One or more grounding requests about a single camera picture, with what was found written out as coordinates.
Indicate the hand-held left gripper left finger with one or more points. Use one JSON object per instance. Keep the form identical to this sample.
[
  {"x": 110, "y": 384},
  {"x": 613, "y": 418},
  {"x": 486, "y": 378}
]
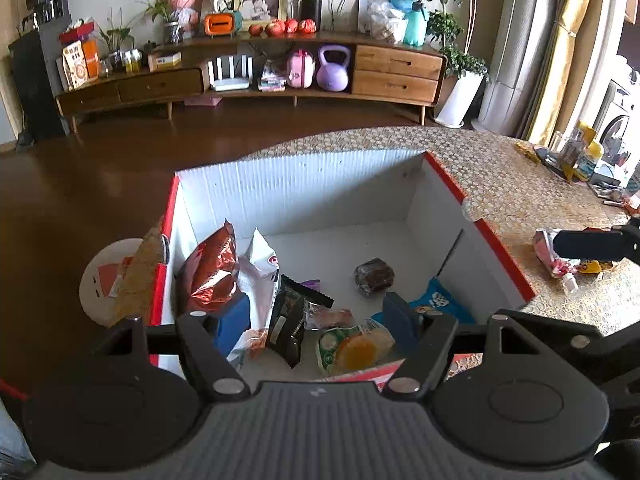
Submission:
[{"x": 232, "y": 322}]

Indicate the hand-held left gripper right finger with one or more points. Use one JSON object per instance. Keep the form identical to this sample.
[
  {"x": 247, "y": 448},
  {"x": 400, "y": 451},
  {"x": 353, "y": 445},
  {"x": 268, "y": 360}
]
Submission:
[{"x": 400, "y": 322}]

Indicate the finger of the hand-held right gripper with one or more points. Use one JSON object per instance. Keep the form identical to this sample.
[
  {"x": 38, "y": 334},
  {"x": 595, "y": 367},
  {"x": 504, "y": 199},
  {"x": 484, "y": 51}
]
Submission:
[
  {"x": 595, "y": 350},
  {"x": 595, "y": 245}
]

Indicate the silver foil snack bag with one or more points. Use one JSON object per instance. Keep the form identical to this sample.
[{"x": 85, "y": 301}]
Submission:
[{"x": 260, "y": 280}]

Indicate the red snack bag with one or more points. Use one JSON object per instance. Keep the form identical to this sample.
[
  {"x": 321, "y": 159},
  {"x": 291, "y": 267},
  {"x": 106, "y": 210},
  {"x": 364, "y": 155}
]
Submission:
[{"x": 545, "y": 255}]

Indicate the brown cake packet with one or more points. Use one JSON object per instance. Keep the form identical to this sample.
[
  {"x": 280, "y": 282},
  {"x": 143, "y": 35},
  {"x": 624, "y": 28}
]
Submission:
[{"x": 374, "y": 276}]

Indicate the green bread packet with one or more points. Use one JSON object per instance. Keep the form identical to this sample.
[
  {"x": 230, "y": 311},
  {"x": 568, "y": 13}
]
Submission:
[{"x": 355, "y": 352}]

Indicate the brown foil snack bag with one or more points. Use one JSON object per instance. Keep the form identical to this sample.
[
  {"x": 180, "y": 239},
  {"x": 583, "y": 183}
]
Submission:
[{"x": 210, "y": 270}]

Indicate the purple candy wrapper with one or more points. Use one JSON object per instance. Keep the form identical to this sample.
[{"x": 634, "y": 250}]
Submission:
[{"x": 311, "y": 285}]

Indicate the white cardboard box red edges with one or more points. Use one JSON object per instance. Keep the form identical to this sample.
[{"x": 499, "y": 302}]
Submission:
[{"x": 325, "y": 195}]

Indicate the blue snack packet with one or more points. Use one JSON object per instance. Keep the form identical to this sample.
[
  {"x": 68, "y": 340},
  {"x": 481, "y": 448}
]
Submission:
[{"x": 440, "y": 300}]

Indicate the small white packet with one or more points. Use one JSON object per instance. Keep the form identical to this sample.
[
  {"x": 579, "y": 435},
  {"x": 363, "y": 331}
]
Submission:
[{"x": 569, "y": 284}]

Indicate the black snack packet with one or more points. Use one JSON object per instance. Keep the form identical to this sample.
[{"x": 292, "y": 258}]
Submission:
[{"x": 287, "y": 325}]

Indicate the pink sausage packet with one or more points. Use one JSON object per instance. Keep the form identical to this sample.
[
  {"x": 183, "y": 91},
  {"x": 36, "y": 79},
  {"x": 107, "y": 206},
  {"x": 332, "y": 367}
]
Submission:
[{"x": 330, "y": 316}]

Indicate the yellow lid wipes canister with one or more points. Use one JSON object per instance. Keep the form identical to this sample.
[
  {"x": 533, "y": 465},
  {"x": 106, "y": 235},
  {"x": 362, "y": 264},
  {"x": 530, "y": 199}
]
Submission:
[{"x": 590, "y": 160}]

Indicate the dark round tray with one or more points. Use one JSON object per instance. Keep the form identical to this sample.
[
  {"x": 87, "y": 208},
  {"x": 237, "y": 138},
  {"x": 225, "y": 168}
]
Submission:
[{"x": 555, "y": 165}]

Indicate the tall yellow package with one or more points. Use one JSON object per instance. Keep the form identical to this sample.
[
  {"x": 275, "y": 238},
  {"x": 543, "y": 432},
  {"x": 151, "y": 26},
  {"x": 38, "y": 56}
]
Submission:
[{"x": 584, "y": 130}]

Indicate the flat yellow snack packet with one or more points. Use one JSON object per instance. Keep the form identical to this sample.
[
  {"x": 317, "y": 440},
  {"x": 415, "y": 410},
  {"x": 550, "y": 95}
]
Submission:
[{"x": 527, "y": 150}]

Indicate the washing machine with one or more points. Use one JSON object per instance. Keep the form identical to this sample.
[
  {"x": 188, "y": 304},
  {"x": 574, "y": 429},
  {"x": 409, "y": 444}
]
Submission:
[{"x": 620, "y": 120}]

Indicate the round white stool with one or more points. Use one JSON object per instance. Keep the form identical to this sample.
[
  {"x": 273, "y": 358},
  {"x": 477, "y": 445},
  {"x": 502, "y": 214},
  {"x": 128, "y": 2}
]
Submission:
[{"x": 107, "y": 280}]

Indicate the yellow curtain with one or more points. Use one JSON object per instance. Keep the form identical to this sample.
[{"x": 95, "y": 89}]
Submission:
[{"x": 560, "y": 60}]

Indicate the white planter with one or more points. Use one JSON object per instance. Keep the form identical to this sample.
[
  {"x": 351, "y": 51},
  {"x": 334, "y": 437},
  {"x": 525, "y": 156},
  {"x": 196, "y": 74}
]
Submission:
[{"x": 460, "y": 100}]

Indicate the white floor air conditioner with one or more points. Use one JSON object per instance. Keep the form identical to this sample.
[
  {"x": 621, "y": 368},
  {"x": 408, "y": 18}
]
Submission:
[{"x": 515, "y": 50}]

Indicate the pink flat box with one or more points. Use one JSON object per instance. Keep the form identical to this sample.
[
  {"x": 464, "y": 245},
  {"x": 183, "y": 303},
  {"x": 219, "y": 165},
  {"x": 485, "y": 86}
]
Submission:
[{"x": 202, "y": 102}]

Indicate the white router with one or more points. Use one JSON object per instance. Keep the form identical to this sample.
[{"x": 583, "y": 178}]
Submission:
[{"x": 230, "y": 77}]

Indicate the stack of booklets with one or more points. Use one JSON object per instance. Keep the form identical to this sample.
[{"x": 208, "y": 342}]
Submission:
[{"x": 272, "y": 79}]

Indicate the wooden television cabinet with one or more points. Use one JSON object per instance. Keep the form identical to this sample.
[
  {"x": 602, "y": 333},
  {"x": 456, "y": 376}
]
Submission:
[{"x": 395, "y": 67}]

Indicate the purple kettlebell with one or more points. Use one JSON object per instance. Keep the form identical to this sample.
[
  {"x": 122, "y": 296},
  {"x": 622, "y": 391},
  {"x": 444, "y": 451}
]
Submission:
[{"x": 332, "y": 75}]

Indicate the pink small case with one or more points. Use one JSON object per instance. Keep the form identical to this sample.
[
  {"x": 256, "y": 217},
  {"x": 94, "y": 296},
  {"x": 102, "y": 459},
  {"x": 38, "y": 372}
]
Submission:
[{"x": 300, "y": 70}]

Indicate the potted tree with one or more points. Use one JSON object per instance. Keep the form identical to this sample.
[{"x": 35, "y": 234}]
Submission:
[{"x": 450, "y": 25}]

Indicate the yellow and white box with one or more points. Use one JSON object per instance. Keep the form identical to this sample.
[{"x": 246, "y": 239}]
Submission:
[{"x": 164, "y": 61}]

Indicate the small yellow bottles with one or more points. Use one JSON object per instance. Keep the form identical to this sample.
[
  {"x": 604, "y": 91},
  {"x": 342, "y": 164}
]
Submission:
[{"x": 132, "y": 62}]

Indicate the teal spray bottle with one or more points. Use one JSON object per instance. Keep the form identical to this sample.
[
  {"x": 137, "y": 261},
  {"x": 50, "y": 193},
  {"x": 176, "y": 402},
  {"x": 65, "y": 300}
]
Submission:
[{"x": 415, "y": 27}]

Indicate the red apple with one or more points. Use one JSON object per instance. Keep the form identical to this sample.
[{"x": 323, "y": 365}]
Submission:
[{"x": 255, "y": 29}]

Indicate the plant in patterned pot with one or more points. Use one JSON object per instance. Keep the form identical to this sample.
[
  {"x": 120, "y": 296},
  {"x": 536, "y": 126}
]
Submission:
[{"x": 172, "y": 32}]

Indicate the red wrapped fruit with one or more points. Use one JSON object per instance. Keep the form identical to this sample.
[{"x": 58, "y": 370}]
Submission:
[
  {"x": 291, "y": 25},
  {"x": 307, "y": 25},
  {"x": 274, "y": 27}
]

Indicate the orange retro tissue box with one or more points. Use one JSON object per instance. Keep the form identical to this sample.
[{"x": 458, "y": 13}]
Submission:
[{"x": 222, "y": 24}]

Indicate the clear plastic bag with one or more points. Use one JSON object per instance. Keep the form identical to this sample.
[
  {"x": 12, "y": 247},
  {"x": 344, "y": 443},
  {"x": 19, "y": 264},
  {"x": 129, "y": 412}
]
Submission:
[{"x": 382, "y": 22}]

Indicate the small green potted plant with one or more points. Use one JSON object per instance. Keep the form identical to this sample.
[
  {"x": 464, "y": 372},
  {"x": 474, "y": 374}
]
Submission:
[{"x": 116, "y": 42}]

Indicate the orange gift box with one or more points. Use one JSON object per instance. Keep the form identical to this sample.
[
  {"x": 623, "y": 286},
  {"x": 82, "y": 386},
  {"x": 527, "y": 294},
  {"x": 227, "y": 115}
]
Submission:
[{"x": 80, "y": 57}]

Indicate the blue container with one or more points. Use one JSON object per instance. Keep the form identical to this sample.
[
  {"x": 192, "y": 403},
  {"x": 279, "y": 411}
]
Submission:
[{"x": 400, "y": 2}]

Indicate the black water dispenser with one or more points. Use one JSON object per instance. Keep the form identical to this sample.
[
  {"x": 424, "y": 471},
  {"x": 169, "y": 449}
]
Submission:
[{"x": 37, "y": 75}]

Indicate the black speaker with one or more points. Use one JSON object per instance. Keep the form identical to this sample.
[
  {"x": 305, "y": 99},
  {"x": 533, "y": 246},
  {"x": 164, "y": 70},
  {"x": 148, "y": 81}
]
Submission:
[{"x": 311, "y": 9}]

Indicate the pink plush doll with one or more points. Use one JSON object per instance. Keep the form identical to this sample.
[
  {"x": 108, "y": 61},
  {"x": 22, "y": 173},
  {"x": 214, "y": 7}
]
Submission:
[{"x": 182, "y": 2}]

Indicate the picture frame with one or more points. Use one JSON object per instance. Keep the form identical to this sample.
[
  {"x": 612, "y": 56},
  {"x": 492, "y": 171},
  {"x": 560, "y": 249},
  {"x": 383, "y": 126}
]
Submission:
[{"x": 260, "y": 7}]

